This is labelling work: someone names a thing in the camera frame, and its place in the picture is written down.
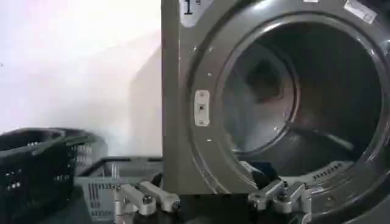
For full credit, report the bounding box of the dark plastic laundry basket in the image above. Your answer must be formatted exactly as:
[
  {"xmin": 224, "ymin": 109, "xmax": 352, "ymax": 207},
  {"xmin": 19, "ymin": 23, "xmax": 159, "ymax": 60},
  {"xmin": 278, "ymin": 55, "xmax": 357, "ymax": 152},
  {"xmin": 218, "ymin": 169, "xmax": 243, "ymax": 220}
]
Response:
[{"xmin": 0, "ymin": 127, "xmax": 109, "ymax": 224}]

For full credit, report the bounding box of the grey plastic laundry basket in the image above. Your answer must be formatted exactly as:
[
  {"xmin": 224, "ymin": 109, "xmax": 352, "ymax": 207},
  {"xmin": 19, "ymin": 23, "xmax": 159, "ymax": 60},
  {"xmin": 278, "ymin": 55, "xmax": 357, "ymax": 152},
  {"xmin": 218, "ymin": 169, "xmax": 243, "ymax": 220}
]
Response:
[{"xmin": 74, "ymin": 156, "xmax": 164, "ymax": 222}]

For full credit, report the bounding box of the white number label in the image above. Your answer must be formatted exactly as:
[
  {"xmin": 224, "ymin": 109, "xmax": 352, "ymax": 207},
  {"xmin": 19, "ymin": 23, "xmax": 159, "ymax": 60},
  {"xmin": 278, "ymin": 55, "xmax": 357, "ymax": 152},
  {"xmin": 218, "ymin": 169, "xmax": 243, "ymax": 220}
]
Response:
[{"xmin": 179, "ymin": 0, "xmax": 215, "ymax": 29}]

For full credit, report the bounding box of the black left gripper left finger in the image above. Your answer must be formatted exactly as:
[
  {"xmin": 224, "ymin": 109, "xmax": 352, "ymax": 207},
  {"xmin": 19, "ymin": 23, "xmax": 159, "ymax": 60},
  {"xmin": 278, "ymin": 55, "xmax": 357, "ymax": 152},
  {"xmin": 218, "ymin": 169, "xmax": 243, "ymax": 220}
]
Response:
[{"xmin": 113, "ymin": 173, "xmax": 181, "ymax": 224}]

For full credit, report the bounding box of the grey dryer with round opening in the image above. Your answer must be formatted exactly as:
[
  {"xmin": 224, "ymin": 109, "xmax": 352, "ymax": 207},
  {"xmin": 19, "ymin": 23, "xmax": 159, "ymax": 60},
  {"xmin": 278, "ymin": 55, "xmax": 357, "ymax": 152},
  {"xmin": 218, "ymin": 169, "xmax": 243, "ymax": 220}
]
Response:
[{"xmin": 160, "ymin": 0, "xmax": 390, "ymax": 224}]

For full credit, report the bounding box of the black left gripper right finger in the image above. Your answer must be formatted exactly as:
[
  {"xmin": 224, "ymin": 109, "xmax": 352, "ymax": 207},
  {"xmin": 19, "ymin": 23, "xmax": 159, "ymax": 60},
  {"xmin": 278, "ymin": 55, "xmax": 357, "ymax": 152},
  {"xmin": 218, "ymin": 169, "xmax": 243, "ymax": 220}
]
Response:
[{"xmin": 247, "ymin": 179, "xmax": 314, "ymax": 224}]

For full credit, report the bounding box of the white rectangular sticker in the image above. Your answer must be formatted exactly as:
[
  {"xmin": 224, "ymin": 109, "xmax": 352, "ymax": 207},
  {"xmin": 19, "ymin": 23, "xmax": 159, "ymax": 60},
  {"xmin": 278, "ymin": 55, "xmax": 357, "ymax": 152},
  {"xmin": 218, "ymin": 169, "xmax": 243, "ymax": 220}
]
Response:
[{"xmin": 343, "ymin": 0, "xmax": 378, "ymax": 24}]

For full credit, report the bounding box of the dark blue garment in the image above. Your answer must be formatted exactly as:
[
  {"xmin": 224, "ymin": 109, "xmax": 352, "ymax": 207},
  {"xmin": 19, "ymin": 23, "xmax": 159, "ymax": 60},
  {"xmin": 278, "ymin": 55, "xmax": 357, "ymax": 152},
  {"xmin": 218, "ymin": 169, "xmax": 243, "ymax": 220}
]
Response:
[{"xmin": 239, "ymin": 160, "xmax": 280, "ymax": 186}]

